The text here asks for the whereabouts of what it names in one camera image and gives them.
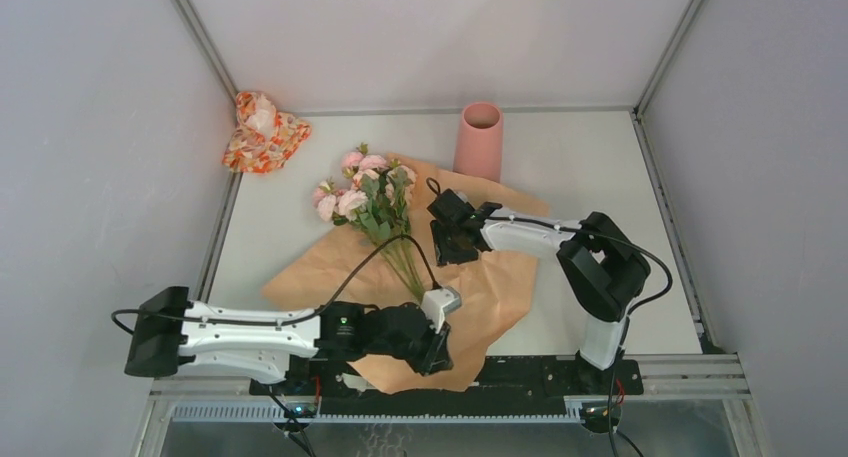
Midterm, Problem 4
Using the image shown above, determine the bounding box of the orange kraft wrapping paper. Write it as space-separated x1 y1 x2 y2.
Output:
261 156 549 394

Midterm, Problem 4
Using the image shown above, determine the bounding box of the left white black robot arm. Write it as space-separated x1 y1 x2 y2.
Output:
124 286 461 394

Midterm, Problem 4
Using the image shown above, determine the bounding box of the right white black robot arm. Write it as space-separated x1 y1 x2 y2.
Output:
427 186 651 393

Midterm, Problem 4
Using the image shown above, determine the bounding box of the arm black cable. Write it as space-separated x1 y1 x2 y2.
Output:
110 233 442 336
425 176 674 457

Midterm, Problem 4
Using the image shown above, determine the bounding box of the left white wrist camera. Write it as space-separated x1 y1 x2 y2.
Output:
420 286 462 332

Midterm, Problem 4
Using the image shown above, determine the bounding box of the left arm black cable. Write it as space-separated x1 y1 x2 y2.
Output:
110 233 442 336

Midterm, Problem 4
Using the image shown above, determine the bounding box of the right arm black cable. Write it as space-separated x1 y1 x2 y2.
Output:
425 176 674 457

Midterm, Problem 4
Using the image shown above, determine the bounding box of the pink flower stem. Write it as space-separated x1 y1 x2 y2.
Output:
385 162 424 302
333 184 425 302
334 143 425 302
313 178 398 246

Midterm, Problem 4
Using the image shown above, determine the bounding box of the pink cylindrical vase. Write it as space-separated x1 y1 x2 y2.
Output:
453 102 504 182

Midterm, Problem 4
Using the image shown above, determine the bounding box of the orange floral crumpled cloth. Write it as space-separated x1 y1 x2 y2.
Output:
222 91 312 174

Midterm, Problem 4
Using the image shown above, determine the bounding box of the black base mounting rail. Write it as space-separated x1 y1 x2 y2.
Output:
249 356 645 418

